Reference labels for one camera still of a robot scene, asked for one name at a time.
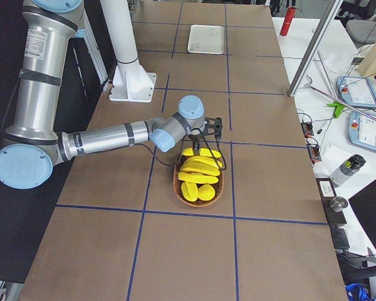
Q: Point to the orange black connector box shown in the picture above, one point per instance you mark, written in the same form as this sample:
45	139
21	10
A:
307	128

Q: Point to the grey water bottle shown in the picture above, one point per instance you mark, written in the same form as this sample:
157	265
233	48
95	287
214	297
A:
347	169

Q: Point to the white bear tray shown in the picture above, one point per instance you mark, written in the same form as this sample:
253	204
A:
206	39

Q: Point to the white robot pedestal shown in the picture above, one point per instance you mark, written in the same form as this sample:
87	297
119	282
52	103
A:
131	83

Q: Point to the aluminium frame post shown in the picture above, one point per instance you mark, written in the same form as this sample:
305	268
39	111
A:
321	29

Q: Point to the yellow banana bunch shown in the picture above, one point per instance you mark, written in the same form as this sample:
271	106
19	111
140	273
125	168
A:
197	178
200	168
204	160

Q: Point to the woven wicker basket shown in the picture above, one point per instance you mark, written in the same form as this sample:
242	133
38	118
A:
217	186

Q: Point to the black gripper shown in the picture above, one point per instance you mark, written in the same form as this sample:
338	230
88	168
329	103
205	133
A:
195	137

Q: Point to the green clamp tool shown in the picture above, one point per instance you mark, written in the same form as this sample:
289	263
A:
338	109

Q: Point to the blue teach pendant near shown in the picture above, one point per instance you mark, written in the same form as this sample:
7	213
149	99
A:
362	131

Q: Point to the red cylinder bottle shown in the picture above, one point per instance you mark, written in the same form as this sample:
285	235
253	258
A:
290	14

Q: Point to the small metal cup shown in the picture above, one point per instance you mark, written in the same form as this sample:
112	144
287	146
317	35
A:
338	204

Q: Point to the blue teach pendant far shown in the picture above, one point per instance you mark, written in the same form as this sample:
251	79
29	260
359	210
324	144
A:
356	91

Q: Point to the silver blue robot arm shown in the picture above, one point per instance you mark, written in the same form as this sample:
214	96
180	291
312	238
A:
30	148

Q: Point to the blue teach pendant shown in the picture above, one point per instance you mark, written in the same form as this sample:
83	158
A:
356	91
362	131

